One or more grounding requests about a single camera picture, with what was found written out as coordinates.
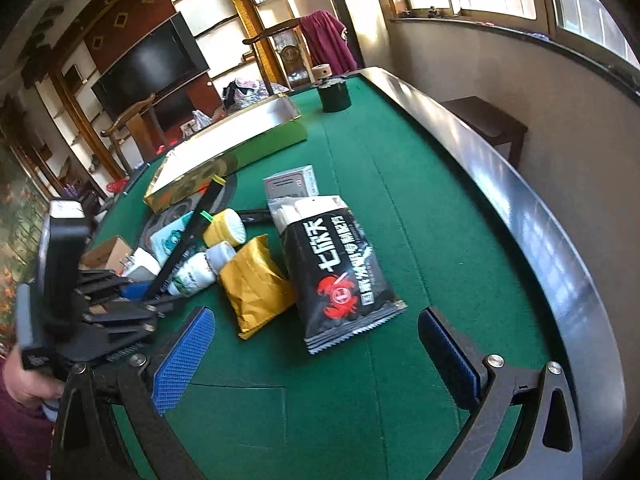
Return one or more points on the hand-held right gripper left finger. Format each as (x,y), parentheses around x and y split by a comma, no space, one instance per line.
(182,360)

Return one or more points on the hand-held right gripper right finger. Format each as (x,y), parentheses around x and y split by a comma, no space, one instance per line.
(447,357)

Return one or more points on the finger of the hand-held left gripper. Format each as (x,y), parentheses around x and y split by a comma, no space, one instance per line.
(112,282)
(130,317)

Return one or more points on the brown cardboard box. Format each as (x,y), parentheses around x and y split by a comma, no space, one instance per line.
(107,255)

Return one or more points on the long black box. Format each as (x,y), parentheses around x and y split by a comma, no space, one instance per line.
(192,235)

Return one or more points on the yellow foil packet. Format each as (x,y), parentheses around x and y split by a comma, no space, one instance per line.
(255,285)

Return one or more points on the white plastic bottle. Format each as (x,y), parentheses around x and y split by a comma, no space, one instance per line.
(220,256)

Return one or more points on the black snack packet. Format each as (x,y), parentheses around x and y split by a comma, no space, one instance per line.
(345,280)

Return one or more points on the person's left hand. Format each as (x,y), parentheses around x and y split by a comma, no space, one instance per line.
(27,385)

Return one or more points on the white charger plug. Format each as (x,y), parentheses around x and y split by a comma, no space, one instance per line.
(142,263)

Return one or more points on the teal cartoon pouch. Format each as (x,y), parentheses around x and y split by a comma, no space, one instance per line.
(170,241)

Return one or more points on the white bottle with green label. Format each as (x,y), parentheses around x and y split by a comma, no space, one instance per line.
(192,272)

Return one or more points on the red plastic object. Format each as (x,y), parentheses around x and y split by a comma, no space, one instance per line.
(118,186)

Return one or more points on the yellow white round jar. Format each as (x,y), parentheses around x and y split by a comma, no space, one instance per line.
(225,226)

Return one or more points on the wooden armchair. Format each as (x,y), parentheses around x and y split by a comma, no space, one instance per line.
(265,42)
(132,122)

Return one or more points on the black baton pen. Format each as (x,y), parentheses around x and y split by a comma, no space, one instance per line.
(255,216)

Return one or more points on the gold green box lid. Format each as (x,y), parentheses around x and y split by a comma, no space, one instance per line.
(225,152)

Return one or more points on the clear plastic bag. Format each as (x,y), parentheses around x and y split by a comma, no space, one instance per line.
(200,121)

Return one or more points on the small grey box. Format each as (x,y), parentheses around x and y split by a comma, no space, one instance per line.
(292,182)

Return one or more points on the black television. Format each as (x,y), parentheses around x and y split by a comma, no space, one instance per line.
(150,65)

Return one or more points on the patterned plastic bag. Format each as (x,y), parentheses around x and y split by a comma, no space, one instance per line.
(245,92)

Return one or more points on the dark wooden side table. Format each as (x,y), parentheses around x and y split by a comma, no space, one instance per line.
(485,122)

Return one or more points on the wooden clock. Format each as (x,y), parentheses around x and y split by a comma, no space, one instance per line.
(291,62)

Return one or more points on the dark green round container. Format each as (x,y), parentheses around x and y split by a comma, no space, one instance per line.
(335,96)

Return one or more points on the beige tape roll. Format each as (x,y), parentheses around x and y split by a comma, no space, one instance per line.
(321,72)

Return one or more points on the maroon jacket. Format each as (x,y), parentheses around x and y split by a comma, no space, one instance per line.
(327,42)

